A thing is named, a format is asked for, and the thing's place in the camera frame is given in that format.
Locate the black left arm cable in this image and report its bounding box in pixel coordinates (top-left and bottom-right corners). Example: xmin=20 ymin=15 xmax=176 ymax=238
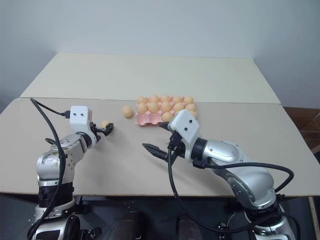
xmin=27 ymin=97 xmax=72 ymax=238

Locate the dark rounded shape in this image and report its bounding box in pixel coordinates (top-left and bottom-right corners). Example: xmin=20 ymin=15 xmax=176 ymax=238
xmin=176 ymin=211 xmax=206 ymax=240
xmin=116 ymin=210 xmax=145 ymax=240

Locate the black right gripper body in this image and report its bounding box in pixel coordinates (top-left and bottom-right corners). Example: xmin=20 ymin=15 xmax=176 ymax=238
xmin=164 ymin=130 xmax=188 ymax=162

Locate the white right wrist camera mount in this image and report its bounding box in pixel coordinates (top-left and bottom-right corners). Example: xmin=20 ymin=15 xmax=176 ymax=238
xmin=168 ymin=108 xmax=202 ymax=160

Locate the pink egg carton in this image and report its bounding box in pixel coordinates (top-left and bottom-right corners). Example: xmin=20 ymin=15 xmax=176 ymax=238
xmin=134 ymin=95 xmax=199 ymax=127

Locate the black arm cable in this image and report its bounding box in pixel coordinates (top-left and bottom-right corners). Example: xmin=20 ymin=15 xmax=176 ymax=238
xmin=27 ymin=97 xmax=72 ymax=238
xmin=192 ymin=159 xmax=295 ymax=196

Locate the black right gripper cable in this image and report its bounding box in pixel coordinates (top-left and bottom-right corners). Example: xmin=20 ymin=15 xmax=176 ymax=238
xmin=166 ymin=147 xmax=283 ymax=231

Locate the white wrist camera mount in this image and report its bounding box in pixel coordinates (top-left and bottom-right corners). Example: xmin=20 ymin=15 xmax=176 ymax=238
xmin=168 ymin=108 xmax=202 ymax=160
xmin=68 ymin=105 xmax=97 ymax=148

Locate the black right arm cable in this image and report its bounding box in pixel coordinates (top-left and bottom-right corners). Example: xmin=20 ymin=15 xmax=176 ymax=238
xmin=192 ymin=159 xmax=295 ymax=196

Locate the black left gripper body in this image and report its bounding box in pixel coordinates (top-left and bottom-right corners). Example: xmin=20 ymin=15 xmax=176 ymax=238
xmin=88 ymin=120 xmax=101 ymax=144

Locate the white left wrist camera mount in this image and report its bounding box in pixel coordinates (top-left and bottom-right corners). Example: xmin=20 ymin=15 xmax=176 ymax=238
xmin=68 ymin=105 xmax=97 ymax=148

